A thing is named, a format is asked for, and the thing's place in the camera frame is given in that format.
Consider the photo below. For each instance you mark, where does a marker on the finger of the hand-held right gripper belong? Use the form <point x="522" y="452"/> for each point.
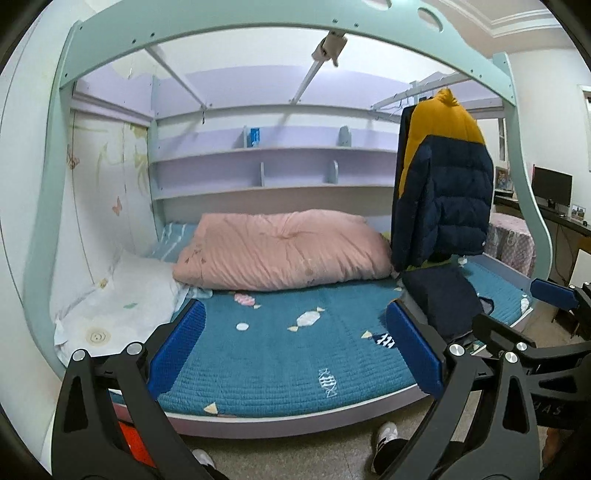
<point x="554" y="293"/>
<point x="501" y="331"/>

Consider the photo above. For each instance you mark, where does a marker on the white pillow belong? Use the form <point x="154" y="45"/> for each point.
<point x="134" y="295"/>

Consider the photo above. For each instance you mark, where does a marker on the framed photo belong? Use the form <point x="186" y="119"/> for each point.
<point x="503" y="180"/>

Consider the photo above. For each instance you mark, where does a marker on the small blue box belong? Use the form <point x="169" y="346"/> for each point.
<point x="254" y="137"/>

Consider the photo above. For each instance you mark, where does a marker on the table with pink patterned cloth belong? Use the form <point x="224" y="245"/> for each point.
<point x="510" y="244"/>

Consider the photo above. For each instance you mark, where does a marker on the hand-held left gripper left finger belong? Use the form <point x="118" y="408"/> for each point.
<point x="179" y="344"/>

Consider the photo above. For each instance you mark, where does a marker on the person's white left shoe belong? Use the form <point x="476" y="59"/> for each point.
<point x="203" y="461"/>

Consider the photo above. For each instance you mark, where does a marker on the teal quilted bed blanket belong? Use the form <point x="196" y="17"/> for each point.
<point x="286" y="360"/>

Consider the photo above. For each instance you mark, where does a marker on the pink duvet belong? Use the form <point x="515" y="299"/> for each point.
<point x="281" y="249"/>

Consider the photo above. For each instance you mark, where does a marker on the white clip-on device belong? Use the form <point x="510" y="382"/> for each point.
<point x="328" y="46"/>

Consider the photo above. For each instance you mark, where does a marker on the white board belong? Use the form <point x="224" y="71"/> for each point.
<point x="581" y="272"/>

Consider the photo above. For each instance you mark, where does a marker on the dark desk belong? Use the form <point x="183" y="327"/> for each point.
<point x="568" y="220"/>

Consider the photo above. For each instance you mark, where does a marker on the butterfly decorated bed panel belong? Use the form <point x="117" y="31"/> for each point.
<point x="106" y="194"/>

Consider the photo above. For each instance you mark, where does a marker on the orange red box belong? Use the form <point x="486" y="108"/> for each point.
<point x="135" y="443"/>

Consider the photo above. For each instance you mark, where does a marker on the person's white shoe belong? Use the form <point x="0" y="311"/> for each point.
<point x="385" y="436"/>
<point x="203" y="461"/>

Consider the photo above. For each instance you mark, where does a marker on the yellow and navy puffer jacket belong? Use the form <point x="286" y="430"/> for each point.
<point x="443" y="184"/>

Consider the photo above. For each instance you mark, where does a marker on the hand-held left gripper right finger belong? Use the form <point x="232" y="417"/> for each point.
<point x="415" y="353"/>

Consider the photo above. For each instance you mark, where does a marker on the small photo stand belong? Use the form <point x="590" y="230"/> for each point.
<point x="576" y="212"/>

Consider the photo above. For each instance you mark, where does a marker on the metal bunk rail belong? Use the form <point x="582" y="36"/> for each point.
<point x="429" y="87"/>

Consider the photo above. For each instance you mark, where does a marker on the person's white right shoe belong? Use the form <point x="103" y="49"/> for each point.
<point x="385" y="436"/>

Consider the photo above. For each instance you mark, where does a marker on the black computer monitor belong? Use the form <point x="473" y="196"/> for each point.
<point x="551" y="186"/>

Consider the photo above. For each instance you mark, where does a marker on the lavender wall shelf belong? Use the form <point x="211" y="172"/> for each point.
<point x="277" y="166"/>

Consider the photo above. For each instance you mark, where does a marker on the light blue striped sheet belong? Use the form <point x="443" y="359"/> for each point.
<point x="171" y="240"/>

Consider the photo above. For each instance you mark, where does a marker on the mint green bunk bed frame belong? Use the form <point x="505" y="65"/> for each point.
<point x="55" y="184"/>

